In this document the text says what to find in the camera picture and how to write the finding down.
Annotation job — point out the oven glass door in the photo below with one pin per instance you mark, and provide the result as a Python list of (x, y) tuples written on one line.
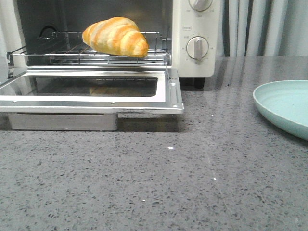
[(76, 90)]

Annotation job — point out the golden croissant bread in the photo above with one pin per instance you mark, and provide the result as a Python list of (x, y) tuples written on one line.
[(116, 36)]

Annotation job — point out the lower oven timer knob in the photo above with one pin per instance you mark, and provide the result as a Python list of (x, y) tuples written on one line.
[(197, 48)]

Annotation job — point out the white Toshiba toaster oven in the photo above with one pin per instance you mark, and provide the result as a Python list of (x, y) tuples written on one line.
[(23, 21)]

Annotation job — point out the upper oven control knob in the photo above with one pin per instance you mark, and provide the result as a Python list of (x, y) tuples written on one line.
[(200, 5)]

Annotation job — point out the grey curtain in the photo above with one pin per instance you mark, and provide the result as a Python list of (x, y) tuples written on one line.
[(263, 28)]

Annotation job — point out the light green plate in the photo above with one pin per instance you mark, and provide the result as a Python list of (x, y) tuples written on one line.
[(285, 104)]

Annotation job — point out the oven wire rack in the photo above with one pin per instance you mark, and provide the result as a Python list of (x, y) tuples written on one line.
[(68, 48)]

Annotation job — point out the silver oven door handle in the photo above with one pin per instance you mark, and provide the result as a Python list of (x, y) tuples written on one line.
[(64, 122)]

